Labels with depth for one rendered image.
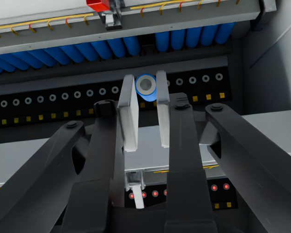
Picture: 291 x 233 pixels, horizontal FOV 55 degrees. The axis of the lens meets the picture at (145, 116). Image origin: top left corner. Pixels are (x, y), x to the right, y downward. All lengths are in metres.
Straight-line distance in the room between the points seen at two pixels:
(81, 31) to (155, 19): 0.08
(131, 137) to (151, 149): 0.14
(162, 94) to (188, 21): 0.17
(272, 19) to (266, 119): 0.12
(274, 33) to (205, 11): 0.09
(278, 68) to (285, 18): 0.06
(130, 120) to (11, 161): 0.22
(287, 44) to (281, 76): 0.04
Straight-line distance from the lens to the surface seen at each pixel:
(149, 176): 0.38
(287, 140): 0.33
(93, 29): 0.33
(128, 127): 0.16
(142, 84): 0.22
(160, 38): 0.37
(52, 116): 0.47
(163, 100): 0.16
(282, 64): 0.35
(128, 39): 0.35
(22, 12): 0.34
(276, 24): 0.36
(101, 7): 0.24
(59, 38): 0.34
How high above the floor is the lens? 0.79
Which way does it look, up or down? 14 degrees up
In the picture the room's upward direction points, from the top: 172 degrees clockwise
